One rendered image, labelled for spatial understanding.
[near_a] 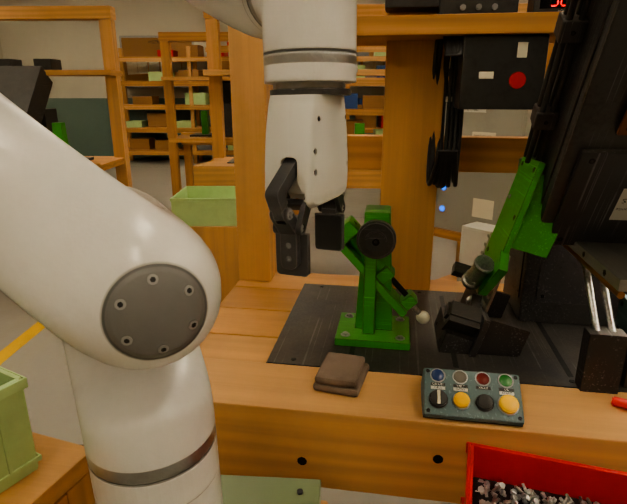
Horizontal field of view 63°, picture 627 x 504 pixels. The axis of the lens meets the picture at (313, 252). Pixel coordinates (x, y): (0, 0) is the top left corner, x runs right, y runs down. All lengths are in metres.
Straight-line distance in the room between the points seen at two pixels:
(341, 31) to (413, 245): 0.95
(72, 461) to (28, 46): 11.79
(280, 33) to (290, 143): 0.09
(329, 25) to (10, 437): 0.78
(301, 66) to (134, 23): 11.24
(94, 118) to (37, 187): 11.63
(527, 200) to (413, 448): 0.46
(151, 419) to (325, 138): 0.28
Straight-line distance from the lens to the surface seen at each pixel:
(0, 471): 0.98
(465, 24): 1.19
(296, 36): 0.45
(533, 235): 1.00
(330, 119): 0.47
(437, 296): 1.31
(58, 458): 1.03
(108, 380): 0.50
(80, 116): 12.13
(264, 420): 0.88
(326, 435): 0.88
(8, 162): 0.38
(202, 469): 0.52
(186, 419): 0.48
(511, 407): 0.86
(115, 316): 0.36
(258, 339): 1.12
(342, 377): 0.88
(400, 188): 1.32
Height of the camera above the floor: 1.39
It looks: 18 degrees down
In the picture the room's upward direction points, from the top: straight up
